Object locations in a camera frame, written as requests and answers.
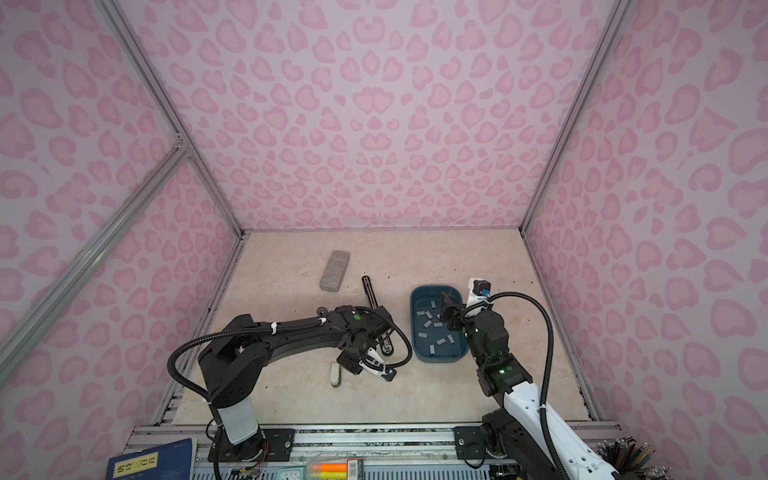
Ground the black stapler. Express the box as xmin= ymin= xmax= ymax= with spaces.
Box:
xmin=361 ymin=275 xmax=394 ymax=357

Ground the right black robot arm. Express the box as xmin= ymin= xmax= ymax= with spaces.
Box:
xmin=440 ymin=290 xmax=622 ymax=479

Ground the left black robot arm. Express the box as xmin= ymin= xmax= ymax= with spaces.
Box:
xmin=198 ymin=306 xmax=397 ymax=462

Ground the teal plastic tray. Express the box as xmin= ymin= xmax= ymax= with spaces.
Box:
xmin=410 ymin=285 xmax=468 ymax=363

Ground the grey stone block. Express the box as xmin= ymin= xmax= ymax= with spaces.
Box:
xmin=319 ymin=250 xmax=351 ymax=292

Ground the orange highlighter box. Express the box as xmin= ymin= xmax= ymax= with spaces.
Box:
xmin=306 ymin=458 xmax=365 ymax=480

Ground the pencil holder with pencils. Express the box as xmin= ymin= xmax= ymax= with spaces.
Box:
xmin=597 ymin=436 xmax=672 ymax=480

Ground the blue book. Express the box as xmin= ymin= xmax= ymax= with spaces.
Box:
xmin=105 ymin=438 xmax=197 ymax=480

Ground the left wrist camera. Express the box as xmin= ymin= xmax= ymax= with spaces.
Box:
xmin=360 ymin=348 xmax=397 ymax=382

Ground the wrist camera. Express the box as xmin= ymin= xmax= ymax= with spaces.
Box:
xmin=467 ymin=278 xmax=491 ymax=306
xmin=360 ymin=348 xmax=397 ymax=382

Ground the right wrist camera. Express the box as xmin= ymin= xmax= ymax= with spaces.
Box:
xmin=467 ymin=278 xmax=491 ymax=306

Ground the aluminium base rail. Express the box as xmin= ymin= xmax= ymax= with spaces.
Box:
xmin=122 ymin=421 xmax=624 ymax=479

